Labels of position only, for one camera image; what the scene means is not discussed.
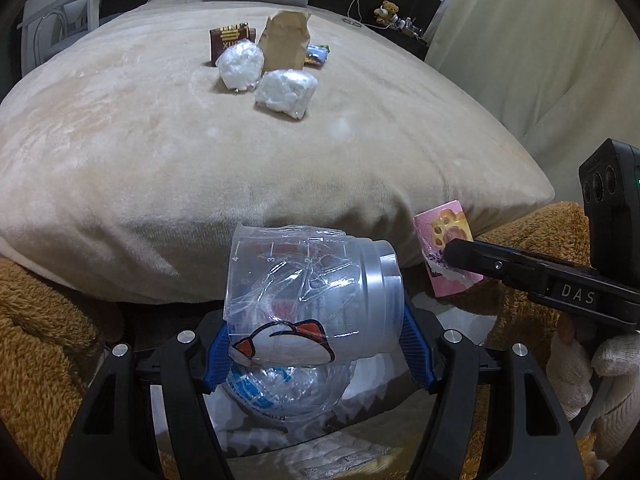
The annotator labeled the blue foil wrapper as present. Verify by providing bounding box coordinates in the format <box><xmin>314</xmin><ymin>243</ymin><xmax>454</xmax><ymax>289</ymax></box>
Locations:
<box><xmin>304</xmin><ymin>44</ymin><xmax>332</xmax><ymax>68</ymax></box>

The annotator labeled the white wooden chair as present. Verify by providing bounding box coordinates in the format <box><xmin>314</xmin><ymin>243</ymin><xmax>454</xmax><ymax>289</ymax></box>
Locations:
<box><xmin>17</xmin><ymin>0</ymin><xmax>163</xmax><ymax>61</ymax></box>

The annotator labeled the clear bottle with blue label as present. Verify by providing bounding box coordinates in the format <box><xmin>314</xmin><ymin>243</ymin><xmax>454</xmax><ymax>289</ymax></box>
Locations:
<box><xmin>222</xmin><ymin>360</ymin><xmax>357</xmax><ymax>428</ymax></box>

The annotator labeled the clear plastic trash bag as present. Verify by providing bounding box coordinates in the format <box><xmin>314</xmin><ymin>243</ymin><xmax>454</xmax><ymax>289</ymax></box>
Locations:
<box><xmin>215</xmin><ymin>355</ymin><xmax>418</xmax><ymax>480</ymax></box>

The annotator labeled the brown fuzzy blanket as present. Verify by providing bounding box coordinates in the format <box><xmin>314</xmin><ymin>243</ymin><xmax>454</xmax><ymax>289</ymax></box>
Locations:
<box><xmin>0</xmin><ymin>201</ymin><xmax>608</xmax><ymax>480</ymax></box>

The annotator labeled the brown teddy bear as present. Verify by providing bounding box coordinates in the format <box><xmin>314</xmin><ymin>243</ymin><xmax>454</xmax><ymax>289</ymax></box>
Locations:
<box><xmin>375</xmin><ymin>1</ymin><xmax>401</xmax><ymax>26</ymax></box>

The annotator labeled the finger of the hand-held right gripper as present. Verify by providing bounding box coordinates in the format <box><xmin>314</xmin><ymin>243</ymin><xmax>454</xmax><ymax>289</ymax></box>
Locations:
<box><xmin>444</xmin><ymin>239</ymin><xmax>551</xmax><ymax>296</ymax></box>

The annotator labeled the white crumpled plastic bag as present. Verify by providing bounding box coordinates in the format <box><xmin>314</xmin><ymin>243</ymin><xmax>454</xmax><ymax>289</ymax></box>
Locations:
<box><xmin>254</xmin><ymin>68</ymin><xmax>320</xmax><ymax>121</ymax></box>
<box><xmin>216</xmin><ymin>41</ymin><xmax>264</xmax><ymax>93</ymax></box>

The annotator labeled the brown paper bag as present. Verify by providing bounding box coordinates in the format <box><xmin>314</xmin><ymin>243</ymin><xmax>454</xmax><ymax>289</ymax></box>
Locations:
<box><xmin>257</xmin><ymin>10</ymin><xmax>311</xmax><ymax>73</ymax></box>

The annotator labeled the dark red box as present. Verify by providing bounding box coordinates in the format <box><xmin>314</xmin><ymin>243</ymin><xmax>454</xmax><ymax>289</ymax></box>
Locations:
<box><xmin>209</xmin><ymin>23</ymin><xmax>260</xmax><ymax>68</ymax></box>

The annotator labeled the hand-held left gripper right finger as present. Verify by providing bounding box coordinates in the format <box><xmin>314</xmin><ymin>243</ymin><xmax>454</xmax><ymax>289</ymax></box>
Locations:
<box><xmin>400</xmin><ymin>305</ymin><xmax>586</xmax><ymax>480</ymax></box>

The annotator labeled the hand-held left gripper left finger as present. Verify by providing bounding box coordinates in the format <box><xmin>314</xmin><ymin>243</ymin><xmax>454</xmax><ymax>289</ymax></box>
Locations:
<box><xmin>56</xmin><ymin>317</ymin><xmax>241</xmax><ymax>480</ymax></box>

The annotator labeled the crushed clear plastic cup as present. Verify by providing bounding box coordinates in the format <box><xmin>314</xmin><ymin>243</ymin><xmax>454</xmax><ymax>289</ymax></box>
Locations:
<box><xmin>222</xmin><ymin>222</ymin><xmax>405</xmax><ymax>363</ymax></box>

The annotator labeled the small bottles cluster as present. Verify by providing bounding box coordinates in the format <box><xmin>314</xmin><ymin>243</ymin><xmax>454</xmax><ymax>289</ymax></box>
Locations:
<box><xmin>397</xmin><ymin>16</ymin><xmax>426</xmax><ymax>41</ymax></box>

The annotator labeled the cream curtain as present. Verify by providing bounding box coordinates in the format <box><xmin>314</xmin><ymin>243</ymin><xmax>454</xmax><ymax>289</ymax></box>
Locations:
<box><xmin>425</xmin><ymin>0</ymin><xmax>640</xmax><ymax>206</ymax></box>

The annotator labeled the pink paper carton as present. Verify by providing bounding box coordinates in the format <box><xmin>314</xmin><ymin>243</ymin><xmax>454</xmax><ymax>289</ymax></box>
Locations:
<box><xmin>414</xmin><ymin>200</ymin><xmax>485</xmax><ymax>298</ymax></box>

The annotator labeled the person's right hand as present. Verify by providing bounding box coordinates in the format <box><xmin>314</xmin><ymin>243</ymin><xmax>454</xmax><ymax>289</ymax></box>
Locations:
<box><xmin>545</xmin><ymin>310</ymin><xmax>640</xmax><ymax>461</ymax></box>

